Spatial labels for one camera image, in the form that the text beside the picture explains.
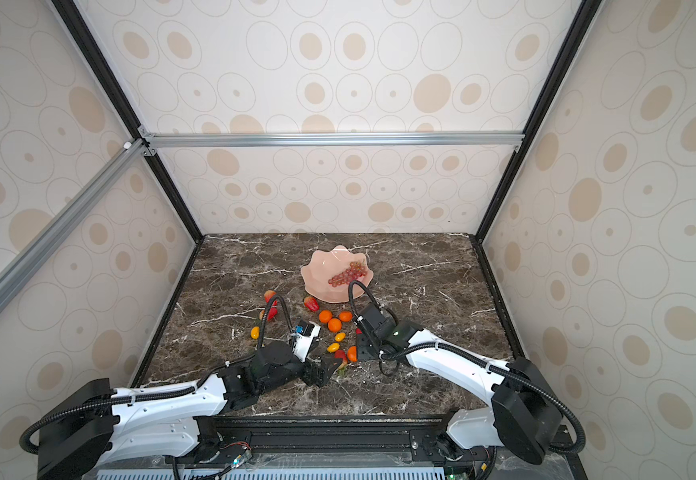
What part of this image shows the red grape bunch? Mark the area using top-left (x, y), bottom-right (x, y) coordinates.
top-left (328, 261), bottom-right (370, 288)

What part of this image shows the orange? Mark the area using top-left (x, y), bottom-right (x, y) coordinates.
top-left (339, 311), bottom-right (353, 323)
top-left (327, 318), bottom-right (342, 333)
top-left (319, 310), bottom-right (333, 324)
top-left (347, 346), bottom-right (358, 362)

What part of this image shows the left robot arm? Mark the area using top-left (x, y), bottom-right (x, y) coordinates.
top-left (19, 322), bottom-right (342, 479)

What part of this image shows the strawberry far left lower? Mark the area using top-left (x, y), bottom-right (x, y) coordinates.
top-left (259, 307), bottom-right (278, 322)

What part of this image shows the pink wavy fruit bowl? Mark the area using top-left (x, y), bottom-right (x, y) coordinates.
top-left (301, 245), bottom-right (374, 304)

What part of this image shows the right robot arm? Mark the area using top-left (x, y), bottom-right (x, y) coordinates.
top-left (348, 280), bottom-right (587, 465)

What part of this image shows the left black frame post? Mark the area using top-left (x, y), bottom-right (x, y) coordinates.
top-left (51, 0), bottom-right (204, 244)

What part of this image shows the strawberry near bowl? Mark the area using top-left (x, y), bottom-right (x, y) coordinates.
top-left (303, 296), bottom-right (320, 312)

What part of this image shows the diagonal aluminium frame bar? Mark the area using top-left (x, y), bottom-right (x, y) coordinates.
top-left (0, 139), bottom-right (145, 314)

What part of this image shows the black frame post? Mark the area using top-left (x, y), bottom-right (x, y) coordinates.
top-left (472, 0), bottom-right (603, 247)
top-left (51, 0), bottom-right (204, 244)

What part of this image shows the right black frame post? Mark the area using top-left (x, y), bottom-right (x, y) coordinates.
top-left (472, 0), bottom-right (603, 247)

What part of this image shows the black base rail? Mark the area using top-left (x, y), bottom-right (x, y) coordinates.
top-left (83, 415), bottom-right (586, 479)

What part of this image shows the horizontal aluminium frame bar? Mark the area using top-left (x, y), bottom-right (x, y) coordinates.
top-left (139, 131), bottom-right (525, 148)

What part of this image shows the orange bottom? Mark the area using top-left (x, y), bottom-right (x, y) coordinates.
top-left (347, 346), bottom-right (358, 362)

